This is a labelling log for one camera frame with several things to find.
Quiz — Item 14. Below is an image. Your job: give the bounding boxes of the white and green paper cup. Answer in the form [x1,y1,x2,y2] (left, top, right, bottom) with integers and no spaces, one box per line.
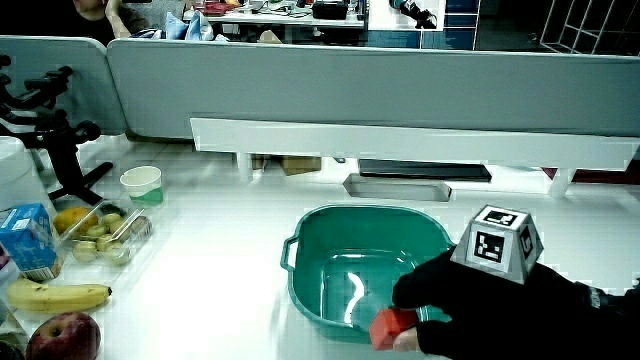
[119,165,165,209]

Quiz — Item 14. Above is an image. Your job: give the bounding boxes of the black keyboard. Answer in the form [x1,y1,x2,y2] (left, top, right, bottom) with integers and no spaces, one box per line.
[357,158,493,183]

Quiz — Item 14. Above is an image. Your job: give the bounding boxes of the black bag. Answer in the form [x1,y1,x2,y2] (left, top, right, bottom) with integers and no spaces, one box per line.
[311,0,350,21]

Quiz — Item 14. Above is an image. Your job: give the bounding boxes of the light blue bag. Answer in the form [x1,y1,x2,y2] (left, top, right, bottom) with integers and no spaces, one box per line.
[164,10,215,42]

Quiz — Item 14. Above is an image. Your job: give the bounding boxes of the brown cardboard box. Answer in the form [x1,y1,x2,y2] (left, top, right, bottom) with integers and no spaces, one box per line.
[251,154,323,177]

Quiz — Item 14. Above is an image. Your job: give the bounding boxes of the white round container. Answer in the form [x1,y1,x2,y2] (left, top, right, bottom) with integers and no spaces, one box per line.
[0,135,56,214]

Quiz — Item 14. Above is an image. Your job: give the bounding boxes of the white background desk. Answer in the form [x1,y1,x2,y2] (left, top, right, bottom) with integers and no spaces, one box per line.
[182,8,366,29]

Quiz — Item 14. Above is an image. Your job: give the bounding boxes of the red apple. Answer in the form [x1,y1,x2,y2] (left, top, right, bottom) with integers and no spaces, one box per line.
[25,311,102,360]

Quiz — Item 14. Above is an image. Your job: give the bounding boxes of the white desk shelf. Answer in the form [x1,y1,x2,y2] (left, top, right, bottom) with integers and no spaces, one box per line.
[189,117,640,200]

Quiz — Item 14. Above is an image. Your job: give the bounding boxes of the yellow banana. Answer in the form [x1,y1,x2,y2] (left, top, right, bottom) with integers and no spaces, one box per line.
[5,277,113,315]

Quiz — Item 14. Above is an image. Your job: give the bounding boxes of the shallow white tray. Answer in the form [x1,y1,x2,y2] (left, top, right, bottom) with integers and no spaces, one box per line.
[342,172,453,203]

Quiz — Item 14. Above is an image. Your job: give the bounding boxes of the blue drink carton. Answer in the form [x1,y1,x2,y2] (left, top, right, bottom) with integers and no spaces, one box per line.
[0,202,64,282]

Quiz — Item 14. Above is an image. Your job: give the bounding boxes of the pile of green round fruits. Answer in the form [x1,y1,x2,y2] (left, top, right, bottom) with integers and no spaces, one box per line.
[72,212,132,267]

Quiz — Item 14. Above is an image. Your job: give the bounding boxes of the white wire rack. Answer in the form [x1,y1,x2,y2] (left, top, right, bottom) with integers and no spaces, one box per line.
[539,0,640,56]

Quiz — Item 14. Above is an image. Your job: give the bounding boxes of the person's right hand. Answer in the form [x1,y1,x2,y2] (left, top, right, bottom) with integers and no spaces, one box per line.
[392,204,601,360]

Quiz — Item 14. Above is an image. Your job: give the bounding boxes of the small grey partition panel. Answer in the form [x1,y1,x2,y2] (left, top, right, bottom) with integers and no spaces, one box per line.
[0,34,127,136]

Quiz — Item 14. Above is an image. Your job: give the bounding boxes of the long grey partition panel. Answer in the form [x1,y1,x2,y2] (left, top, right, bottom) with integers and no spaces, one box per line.
[106,38,640,140]

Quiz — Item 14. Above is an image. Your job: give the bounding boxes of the clear plastic fruit box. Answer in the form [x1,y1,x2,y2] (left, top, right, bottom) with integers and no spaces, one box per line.
[52,198,155,269]

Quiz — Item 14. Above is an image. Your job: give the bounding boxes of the dark red flat object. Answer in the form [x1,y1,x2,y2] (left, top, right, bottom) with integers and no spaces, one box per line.
[542,159,640,185]

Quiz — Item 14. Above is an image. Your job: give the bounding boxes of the black camera tripod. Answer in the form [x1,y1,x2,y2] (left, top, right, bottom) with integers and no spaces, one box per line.
[0,53,114,206]

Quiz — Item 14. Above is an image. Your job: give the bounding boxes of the red block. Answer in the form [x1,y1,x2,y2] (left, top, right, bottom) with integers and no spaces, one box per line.
[368,307,420,351]

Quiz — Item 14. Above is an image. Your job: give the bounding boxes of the blue and white cabinet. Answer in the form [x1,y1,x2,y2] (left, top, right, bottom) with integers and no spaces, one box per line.
[367,0,481,51]

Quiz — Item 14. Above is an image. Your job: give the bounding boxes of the person's right forearm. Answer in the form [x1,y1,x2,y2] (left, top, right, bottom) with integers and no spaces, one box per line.
[589,277,640,360]

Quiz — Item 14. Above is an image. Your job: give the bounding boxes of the teal plastic basin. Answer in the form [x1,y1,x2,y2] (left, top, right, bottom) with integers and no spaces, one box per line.
[279,203,457,345]

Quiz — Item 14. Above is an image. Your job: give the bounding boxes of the orange fruit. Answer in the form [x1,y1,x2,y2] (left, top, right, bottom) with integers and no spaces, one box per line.
[53,206,100,236]

